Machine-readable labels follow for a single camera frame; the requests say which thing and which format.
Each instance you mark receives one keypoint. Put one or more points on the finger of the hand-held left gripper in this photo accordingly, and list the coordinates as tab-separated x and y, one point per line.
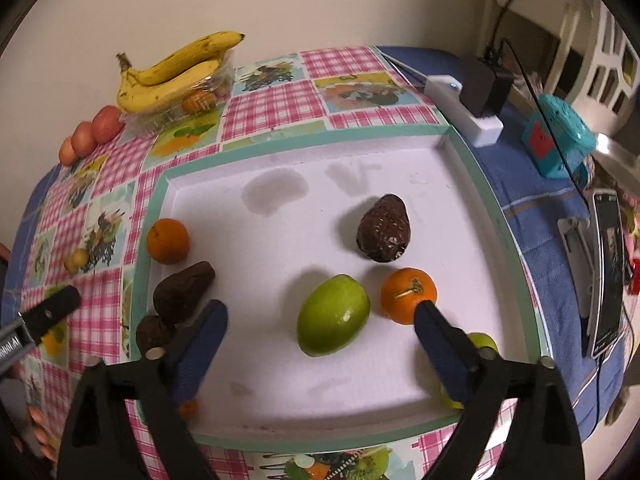
52	310

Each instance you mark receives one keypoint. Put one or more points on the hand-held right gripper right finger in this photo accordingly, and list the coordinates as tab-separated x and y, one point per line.
445	350

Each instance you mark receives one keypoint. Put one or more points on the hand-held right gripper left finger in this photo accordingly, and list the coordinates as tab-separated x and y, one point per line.
200	350

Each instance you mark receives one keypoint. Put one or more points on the green apple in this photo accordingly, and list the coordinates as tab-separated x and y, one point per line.
485	342

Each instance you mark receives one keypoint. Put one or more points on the round dark avocado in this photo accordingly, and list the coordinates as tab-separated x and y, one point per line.
152	335

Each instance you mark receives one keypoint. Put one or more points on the orange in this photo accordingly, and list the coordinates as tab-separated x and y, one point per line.
407	295
189	408
167	241

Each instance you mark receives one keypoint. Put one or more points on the long dark avocado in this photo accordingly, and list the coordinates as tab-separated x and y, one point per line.
182	292

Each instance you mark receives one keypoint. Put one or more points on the green mango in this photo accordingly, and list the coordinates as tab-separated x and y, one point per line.
332	315

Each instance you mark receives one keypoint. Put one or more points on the white foam tray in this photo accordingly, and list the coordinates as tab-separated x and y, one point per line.
300	240

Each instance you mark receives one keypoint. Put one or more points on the person's left hand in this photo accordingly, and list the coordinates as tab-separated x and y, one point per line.
42	435

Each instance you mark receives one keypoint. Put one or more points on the small orange-pink apple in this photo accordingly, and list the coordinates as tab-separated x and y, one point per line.
67	152

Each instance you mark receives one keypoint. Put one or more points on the red apple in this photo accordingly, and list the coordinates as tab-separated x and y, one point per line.
106	122
82	137

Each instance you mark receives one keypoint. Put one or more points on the black smartphone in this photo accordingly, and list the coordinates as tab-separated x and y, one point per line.
607	270

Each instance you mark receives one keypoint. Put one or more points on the clear plastic container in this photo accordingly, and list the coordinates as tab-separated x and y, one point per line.
200	117

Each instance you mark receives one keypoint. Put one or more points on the white power strip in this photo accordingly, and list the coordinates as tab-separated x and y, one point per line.
470	115

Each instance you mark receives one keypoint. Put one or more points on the teal toy box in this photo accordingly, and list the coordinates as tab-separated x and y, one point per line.
560	135

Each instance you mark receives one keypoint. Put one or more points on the small tangerine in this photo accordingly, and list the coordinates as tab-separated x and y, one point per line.
197	102

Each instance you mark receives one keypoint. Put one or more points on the yellow banana bunch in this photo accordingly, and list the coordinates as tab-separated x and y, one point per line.
170	72

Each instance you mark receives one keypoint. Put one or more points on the black power adapter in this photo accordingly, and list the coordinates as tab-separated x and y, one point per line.
482	87

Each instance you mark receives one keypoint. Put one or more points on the white wooden chair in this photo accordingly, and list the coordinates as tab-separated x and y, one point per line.
570	40

